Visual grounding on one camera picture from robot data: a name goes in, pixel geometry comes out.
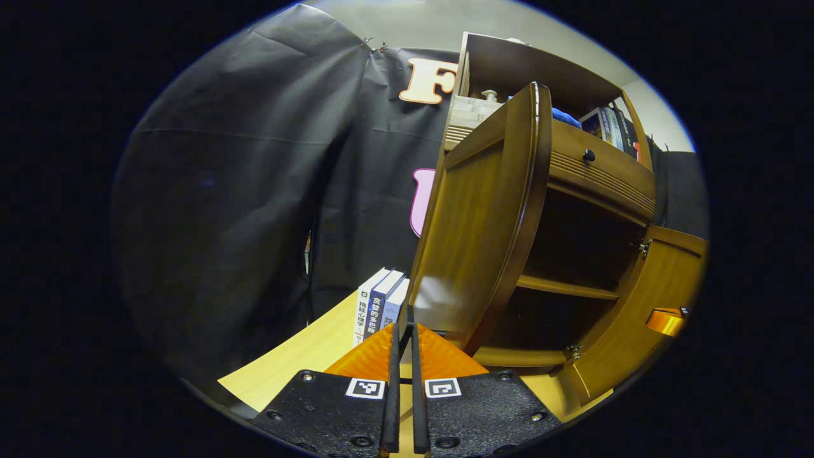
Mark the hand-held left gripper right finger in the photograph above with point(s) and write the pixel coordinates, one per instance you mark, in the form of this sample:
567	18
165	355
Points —
418	394

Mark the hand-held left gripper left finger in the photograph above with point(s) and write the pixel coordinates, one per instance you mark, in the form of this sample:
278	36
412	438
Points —
391	394

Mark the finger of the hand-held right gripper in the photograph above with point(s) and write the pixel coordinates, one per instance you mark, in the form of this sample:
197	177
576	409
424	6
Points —
664	323

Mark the wooden shoe cabinet door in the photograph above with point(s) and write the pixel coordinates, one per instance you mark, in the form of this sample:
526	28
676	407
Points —
483	222
636	318

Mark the wooden double-door shoe cabinet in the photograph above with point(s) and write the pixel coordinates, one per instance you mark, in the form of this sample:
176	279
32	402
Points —
528	63

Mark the metal door hinge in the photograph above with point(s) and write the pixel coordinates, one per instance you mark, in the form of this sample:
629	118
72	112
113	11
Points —
645	248
575	351

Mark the white spine book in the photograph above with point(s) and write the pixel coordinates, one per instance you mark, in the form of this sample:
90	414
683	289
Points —
365	312

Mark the light blue spine book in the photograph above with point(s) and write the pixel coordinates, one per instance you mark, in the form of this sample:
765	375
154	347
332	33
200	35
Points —
397	302

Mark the dark blue spine book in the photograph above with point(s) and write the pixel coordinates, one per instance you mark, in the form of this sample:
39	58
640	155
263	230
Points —
380	302

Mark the wooden drawer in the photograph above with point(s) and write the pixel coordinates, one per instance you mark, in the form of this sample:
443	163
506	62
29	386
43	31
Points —
610	172

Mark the black drawer knob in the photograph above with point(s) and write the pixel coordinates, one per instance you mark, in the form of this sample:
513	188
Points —
589	155

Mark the black spine book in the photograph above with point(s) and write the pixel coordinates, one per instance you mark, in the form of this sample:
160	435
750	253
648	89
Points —
629	137

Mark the light grey spine book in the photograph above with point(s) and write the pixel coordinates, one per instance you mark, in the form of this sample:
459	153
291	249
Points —
615	130

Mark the blue cover book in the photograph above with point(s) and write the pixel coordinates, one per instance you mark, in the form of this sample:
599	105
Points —
594	122

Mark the blue towel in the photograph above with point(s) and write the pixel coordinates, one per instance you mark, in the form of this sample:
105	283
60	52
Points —
566	118

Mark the black backdrop cloth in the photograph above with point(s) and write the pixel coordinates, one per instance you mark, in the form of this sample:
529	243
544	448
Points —
222	191

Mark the small pale bottle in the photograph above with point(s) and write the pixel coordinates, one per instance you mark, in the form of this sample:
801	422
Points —
489	96

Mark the small white object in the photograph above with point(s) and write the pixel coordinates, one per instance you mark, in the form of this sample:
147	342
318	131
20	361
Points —
518	41

